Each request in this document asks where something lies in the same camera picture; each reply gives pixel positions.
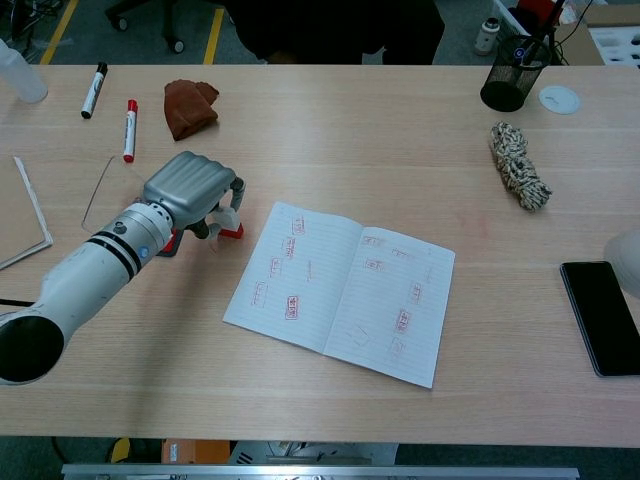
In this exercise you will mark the black capped whiteboard marker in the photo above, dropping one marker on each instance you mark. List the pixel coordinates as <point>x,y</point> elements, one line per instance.
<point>94,92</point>

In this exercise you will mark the black smartphone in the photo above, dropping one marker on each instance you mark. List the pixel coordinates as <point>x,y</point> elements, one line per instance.
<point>602,317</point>

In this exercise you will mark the brown cardboard box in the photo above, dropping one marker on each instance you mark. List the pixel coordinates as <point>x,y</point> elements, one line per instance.
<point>575,45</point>

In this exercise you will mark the yellow plastic part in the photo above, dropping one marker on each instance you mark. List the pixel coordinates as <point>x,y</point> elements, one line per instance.
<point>121,450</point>

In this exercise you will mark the red ink pad clear lid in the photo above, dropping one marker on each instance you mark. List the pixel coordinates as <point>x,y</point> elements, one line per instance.
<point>112,195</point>

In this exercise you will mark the white plastic crate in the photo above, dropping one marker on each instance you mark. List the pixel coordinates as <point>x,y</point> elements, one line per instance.
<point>507,17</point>

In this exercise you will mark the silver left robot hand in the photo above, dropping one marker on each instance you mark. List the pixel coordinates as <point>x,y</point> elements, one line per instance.
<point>190,187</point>

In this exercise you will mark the open lined notebook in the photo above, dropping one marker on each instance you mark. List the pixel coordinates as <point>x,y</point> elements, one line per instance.
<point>310,280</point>

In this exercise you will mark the translucent plastic bottle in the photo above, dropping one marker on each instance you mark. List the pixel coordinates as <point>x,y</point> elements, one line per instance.
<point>22,80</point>

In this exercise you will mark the small red white stamp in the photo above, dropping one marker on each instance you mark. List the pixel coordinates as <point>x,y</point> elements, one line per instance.
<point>231,225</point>

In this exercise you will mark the brown folded cloth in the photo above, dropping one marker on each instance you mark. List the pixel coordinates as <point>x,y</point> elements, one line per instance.
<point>187,110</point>

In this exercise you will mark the black white rolled cloth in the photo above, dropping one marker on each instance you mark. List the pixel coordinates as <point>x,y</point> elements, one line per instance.
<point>517,165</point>

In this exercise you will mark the blue pen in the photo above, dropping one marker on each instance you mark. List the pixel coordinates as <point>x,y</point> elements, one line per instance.
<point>521,53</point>

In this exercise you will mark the black office chair base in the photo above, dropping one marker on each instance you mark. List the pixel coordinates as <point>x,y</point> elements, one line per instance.
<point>170,20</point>

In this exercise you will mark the aluminium profile rail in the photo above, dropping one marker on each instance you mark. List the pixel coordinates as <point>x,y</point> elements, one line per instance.
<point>320,472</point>

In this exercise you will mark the red capped whiteboard marker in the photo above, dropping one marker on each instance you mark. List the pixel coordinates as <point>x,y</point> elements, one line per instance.
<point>130,132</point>

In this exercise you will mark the beige book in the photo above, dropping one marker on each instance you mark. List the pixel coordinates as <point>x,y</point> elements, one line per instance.
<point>17,215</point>

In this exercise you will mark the person in black clothes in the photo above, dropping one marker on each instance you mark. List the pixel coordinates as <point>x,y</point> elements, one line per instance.
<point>340,30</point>

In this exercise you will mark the white thermos bottle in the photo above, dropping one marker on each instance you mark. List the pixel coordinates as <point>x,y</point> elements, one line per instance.
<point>487,37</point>

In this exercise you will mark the black mesh pen holder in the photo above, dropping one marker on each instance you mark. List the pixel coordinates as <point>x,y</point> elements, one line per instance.
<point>510,82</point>

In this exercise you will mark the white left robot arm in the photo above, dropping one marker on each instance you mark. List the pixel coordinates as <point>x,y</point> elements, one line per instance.
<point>80,280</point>

